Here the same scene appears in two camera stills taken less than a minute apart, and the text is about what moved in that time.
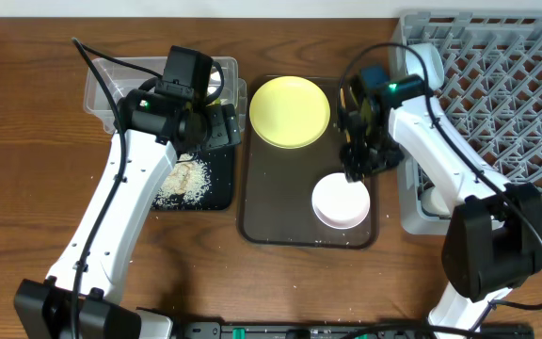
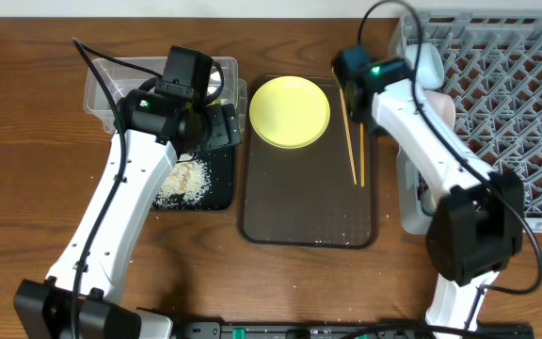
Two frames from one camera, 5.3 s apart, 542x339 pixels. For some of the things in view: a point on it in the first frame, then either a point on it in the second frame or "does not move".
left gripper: x=226 y=125 does not move
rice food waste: x=185 y=184 does not move
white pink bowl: x=339 y=203 to x=444 y=105
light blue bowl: x=414 y=64 does not move
